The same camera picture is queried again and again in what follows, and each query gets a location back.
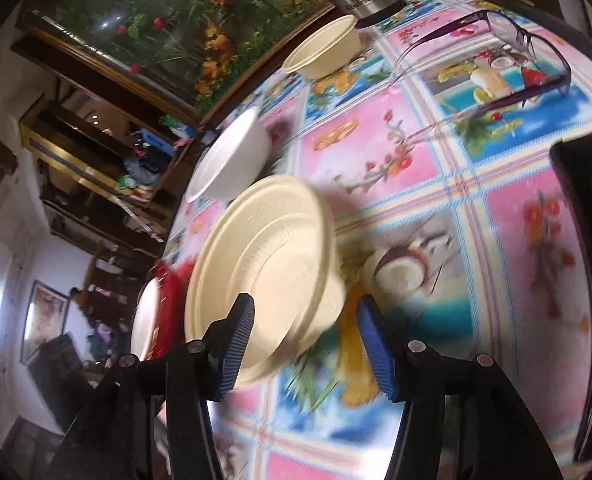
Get cream bowl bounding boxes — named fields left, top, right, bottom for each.
left=184, top=175, right=348, bottom=387
left=282, top=14, right=361, bottom=81

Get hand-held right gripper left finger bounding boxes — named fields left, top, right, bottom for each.
left=48, top=292, right=256, bottom=480

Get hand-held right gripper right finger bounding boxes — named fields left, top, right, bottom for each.
left=357, top=296, right=562, bottom=480

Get purple framed eyeglasses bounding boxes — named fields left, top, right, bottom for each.
left=391, top=7, right=573, bottom=146

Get white bowl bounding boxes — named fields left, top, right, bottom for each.
left=185, top=106, right=273, bottom=205

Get framed wall poster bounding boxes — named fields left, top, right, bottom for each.
left=21, top=280, right=71, bottom=365

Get red glass plate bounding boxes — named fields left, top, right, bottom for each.
left=146, top=260, right=197, bottom=361

